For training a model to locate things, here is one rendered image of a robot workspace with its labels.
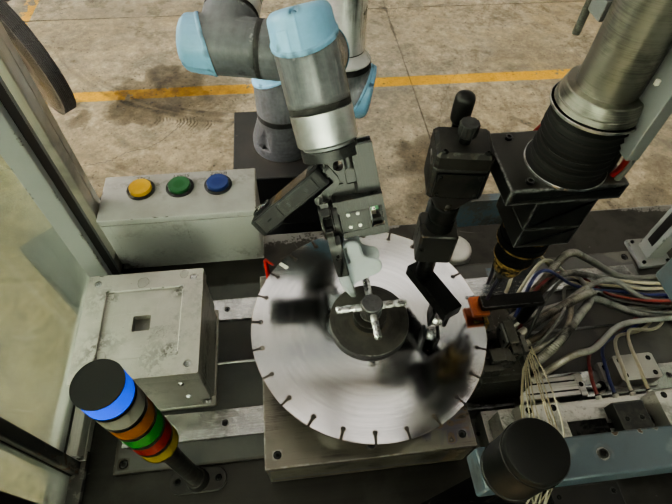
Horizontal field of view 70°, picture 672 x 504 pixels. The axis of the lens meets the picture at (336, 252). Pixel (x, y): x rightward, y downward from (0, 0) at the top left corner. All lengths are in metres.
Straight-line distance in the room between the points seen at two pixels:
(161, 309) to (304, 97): 0.41
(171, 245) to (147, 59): 2.16
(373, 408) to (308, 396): 0.08
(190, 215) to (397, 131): 1.69
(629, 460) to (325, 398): 0.34
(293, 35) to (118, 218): 0.51
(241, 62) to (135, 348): 0.43
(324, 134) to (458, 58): 2.50
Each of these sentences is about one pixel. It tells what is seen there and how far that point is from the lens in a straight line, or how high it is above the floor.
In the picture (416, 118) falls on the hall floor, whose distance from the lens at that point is 2.54.
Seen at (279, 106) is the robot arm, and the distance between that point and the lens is 1.09.
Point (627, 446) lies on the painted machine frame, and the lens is 0.61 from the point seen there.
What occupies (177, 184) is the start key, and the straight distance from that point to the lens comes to 0.94.
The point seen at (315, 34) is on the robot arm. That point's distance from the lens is 0.55.
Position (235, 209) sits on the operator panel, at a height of 0.90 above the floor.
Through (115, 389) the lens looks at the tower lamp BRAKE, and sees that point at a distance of 0.46.
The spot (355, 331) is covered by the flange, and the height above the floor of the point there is 0.96.
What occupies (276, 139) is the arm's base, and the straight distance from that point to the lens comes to 1.15.
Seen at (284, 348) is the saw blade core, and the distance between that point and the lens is 0.67.
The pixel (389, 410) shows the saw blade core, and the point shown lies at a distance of 0.64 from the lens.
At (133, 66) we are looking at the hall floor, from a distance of 3.02.
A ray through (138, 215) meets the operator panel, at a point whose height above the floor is 0.90.
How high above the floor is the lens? 1.56
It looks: 54 degrees down
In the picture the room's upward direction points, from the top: 2 degrees clockwise
